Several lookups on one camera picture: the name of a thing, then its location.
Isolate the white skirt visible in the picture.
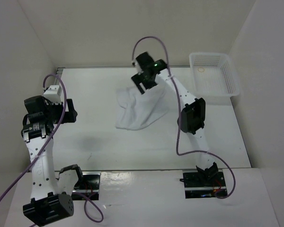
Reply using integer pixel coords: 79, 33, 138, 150
115, 85, 169, 131

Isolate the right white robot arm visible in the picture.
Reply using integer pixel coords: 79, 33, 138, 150
131, 52, 209, 154

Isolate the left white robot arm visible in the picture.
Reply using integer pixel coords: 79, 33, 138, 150
21, 96, 85, 227

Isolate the white perforated plastic basket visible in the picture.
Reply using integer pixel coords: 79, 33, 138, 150
189, 52, 240, 105

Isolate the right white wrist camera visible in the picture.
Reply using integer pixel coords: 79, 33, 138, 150
131, 60, 140, 67

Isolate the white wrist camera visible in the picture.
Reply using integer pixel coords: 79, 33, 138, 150
131, 60, 140, 67
43, 85, 62, 105

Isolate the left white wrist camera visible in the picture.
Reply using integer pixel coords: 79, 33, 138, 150
43, 85, 62, 105

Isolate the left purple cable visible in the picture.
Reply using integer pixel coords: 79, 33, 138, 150
0, 74, 104, 227

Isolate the purple cable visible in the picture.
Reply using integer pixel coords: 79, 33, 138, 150
0, 74, 104, 227
132, 36, 237, 199

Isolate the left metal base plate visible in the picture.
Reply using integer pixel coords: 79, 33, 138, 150
71, 172, 100, 201

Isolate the metal base plate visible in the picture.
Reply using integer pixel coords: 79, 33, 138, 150
71, 172, 100, 201
179, 170, 228, 199

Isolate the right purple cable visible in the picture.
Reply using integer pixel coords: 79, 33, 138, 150
132, 36, 237, 199

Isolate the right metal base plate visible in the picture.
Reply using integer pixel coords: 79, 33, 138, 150
179, 170, 228, 199

